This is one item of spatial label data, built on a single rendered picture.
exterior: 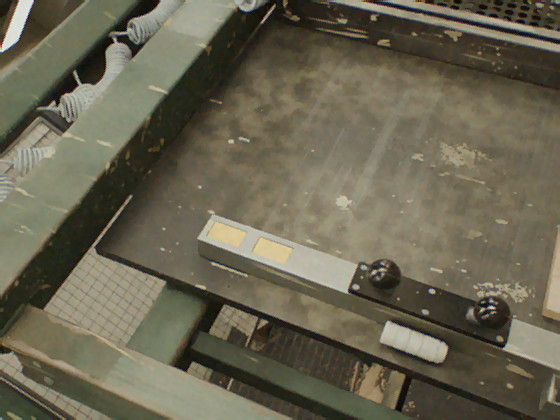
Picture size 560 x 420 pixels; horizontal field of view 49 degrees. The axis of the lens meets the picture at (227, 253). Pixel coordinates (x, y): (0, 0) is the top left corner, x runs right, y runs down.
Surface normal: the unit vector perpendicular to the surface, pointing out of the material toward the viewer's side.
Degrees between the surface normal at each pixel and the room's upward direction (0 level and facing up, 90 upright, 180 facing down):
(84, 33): 90
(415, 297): 58
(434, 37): 90
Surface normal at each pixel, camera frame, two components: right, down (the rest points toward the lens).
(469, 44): -0.43, 0.73
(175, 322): -0.03, -0.60
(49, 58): 0.45, -0.33
